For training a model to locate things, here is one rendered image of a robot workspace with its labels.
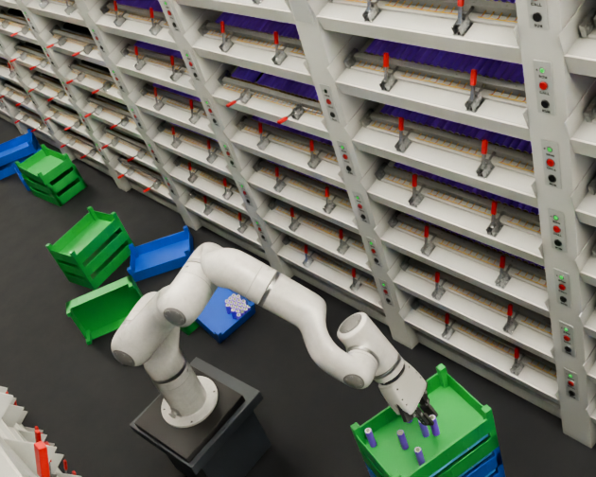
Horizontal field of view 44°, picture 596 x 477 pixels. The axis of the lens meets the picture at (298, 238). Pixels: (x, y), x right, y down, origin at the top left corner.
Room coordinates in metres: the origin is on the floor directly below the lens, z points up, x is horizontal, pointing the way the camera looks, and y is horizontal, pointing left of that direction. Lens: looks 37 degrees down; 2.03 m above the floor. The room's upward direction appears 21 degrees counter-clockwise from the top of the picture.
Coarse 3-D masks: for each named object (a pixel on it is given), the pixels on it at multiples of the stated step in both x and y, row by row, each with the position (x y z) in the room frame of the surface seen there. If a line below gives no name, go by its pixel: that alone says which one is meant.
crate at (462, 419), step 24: (432, 384) 1.28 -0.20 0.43; (456, 384) 1.24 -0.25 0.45; (456, 408) 1.20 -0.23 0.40; (480, 408) 1.15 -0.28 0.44; (360, 432) 1.19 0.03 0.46; (384, 432) 1.21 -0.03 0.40; (408, 432) 1.18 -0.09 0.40; (456, 432) 1.13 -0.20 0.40; (480, 432) 1.09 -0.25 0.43; (384, 456) 1.14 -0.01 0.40; (408, 456) 1.11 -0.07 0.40; (432, 456) 1.09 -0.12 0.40
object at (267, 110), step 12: (216, 72) 2.43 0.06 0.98; (228, 72) 2.43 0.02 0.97; (204, 84) 2.40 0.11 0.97; (216, 84) 2.42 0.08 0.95; (216, 96) 2.39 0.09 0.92; (228, 96) 2.34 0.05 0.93; (240, 108) 2.28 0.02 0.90; (252, 108) 2.21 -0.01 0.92; (264, 108) 2.17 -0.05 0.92; (276, 108) 2.13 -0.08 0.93; (288, 108) 2.09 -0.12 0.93; (276, 120) 2.12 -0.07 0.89; (288, 120) 2.05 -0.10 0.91; (300, 120) 2.01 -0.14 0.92; (312, 120) 1.97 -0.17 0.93; (324, 120) 1.88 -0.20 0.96; (312, 132) 1.97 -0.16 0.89; (324, 132) 1.90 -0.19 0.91
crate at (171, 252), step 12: (156, 240) 2.98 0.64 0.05; (168, 240) 2.98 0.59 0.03; (180, 240) 2.97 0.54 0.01; (192, 240) 2.93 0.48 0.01; (132, 252) 2.97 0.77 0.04; (144, 252) 2.98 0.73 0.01; (156, 252) 2.96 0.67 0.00; (168, 252) 2.92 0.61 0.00; (180, 252) 2.89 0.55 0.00; (192, 252) 2.83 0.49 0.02; (132, 264) 2.89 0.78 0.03; (144, 264) 2.90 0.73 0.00; (156, 264) 2.86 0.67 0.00; (168, 264) 2.78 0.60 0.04; (180, 264) 2.78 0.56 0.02; (132, 276) 2.79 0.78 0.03; (144, 276) 2.79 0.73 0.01
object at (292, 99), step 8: (224, 80) 2.40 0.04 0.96; (232, 80) 2.37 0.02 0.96; (232, 88) 2.35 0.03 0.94; (240, 88) 2.32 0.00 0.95; (248, 88) 2.28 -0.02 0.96; (256, 88) 2.25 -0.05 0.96; (264, 88) 2.22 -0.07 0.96; (272, 96) 2.17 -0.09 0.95; (280, 96) 2.14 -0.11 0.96; (288, 96) 2.11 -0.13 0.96; (280, 104) 2.12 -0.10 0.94; (296, 104) 2.08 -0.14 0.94; (304, 104) 2.04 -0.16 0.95; (312, 104) 2.00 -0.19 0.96; (320, 104) 1.98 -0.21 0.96
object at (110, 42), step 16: (80, 0) 3.04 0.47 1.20; (96, 0) 3.04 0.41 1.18; (96, 32) 3.04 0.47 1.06; (112, 48) 3.02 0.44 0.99; (112, 64) 3.04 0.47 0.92; (128, 80) 3.03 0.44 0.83; (144, 128) 3.03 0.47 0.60; (160, 160) 3.03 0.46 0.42; (176, 192) 3.03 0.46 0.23; (192, 224) 3.03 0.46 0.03
